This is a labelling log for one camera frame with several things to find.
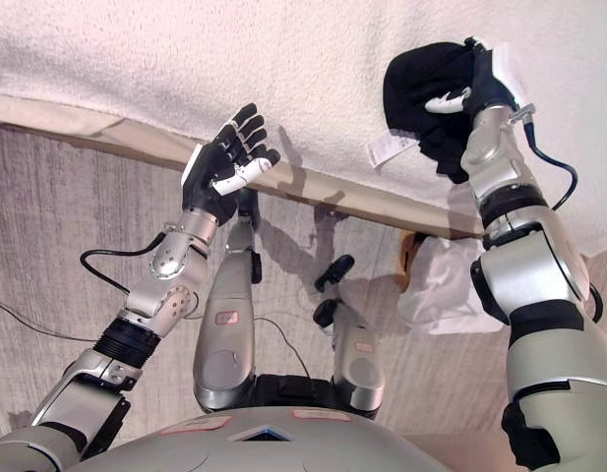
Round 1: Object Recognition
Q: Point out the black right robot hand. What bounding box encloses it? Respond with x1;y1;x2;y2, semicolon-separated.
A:
424;36;526;120

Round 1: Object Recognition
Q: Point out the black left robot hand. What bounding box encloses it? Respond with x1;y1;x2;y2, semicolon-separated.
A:
180;102;282;227

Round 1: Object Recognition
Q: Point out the black garment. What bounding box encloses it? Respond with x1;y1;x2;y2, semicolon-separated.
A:
383;42;482;186

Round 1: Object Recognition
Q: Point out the beige bed base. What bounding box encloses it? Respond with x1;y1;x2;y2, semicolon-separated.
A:
0;92;487;241

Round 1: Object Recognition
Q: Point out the black left robot foot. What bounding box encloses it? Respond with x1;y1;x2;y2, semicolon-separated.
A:
236;186;263;228

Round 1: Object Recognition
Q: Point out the black robot foot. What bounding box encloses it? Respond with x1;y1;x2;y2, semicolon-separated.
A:
236;186;263;228
314;254;356;291

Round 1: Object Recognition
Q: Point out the white terry blanket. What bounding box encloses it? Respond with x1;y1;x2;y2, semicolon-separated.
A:
0;0;607;258

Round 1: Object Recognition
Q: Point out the silver left robot leg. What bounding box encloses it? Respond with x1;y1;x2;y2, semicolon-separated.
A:
192;215;261;414

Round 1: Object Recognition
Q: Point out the silver robot leg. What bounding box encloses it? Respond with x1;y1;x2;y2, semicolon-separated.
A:
192;215;261;414
312;297;387;423

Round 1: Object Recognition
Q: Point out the black right robot foot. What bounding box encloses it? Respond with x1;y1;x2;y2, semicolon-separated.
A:
314;254;356;291

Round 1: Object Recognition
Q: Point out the white cloth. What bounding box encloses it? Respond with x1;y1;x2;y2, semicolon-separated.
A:
395;234;512;336

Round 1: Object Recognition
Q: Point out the silver right robot leg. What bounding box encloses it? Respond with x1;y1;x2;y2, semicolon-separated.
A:
312;297;387;423

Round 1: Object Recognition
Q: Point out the grey robot torso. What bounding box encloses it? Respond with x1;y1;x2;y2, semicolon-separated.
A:
76;373;453;472

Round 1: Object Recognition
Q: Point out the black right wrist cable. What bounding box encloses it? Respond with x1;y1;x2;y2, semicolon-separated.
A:
521;111;580;212

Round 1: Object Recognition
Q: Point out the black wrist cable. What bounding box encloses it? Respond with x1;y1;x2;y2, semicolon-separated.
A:
521;111;580;212
80;230;167;297

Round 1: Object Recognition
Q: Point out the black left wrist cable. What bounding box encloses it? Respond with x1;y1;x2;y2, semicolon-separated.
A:
80;230;167;297

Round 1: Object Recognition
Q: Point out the thin black floor cable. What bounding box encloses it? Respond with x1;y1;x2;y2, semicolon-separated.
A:
0;297;315;383

